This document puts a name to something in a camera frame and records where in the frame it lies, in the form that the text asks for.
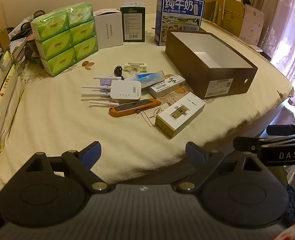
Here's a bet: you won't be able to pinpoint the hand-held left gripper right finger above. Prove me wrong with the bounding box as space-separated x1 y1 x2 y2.
174 142 270 192

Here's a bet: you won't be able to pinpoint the white and gold box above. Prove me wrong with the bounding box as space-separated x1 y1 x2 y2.
155 92 206 139

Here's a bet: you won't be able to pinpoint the brown shoe box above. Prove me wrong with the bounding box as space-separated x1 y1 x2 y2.
165 29 258 100

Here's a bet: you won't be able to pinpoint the blue milk carton box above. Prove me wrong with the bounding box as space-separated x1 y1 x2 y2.
154 0 205 46

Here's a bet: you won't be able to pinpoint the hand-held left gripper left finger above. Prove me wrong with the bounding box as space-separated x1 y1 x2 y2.
19 141 108 193

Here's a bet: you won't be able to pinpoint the black cable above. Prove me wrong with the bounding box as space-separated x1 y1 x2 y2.
113 66 125 80

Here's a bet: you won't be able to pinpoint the blue cream tube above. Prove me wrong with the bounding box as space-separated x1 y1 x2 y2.
125 70 165 91

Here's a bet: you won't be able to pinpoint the white router with antennas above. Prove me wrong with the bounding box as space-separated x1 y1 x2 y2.
82 77 142 105

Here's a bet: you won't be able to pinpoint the dark green product box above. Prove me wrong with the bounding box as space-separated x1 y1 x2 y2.
120 1 146 43

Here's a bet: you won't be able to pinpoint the white cardboard box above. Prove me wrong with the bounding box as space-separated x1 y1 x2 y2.
93 9 124 50

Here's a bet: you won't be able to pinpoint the white medicine box green bird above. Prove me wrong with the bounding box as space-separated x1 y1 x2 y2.
148 74 186 99

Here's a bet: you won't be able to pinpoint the open brown cardboard box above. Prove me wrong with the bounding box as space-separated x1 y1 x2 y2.
219 0 246 37

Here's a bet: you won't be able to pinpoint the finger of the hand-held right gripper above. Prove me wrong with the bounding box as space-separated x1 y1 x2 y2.
233 136 262 153
273 124 295 136

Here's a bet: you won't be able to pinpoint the orange utility knife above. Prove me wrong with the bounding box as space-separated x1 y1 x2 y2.
109 98 161 118

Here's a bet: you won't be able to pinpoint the pale pink printed carton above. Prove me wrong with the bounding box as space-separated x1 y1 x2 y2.
239 4 265 47

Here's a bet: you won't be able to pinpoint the white plastic clip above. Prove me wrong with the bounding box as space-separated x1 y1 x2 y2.
124 62 149 73

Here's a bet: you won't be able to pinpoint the folded brown cardboard boxes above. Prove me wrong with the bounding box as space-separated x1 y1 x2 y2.
245 0 295 122

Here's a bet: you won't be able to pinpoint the stack of cream packaged bags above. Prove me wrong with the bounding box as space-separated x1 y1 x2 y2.
0 50 26 173

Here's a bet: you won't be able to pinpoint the bundle of green tissue packets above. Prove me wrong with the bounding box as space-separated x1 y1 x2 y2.
30 3 99 77

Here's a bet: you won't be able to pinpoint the cream printed bed cover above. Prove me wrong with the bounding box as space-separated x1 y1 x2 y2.
0 12 294 198

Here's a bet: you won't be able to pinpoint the black bag with straps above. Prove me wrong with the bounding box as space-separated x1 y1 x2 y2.
10 10 46 61

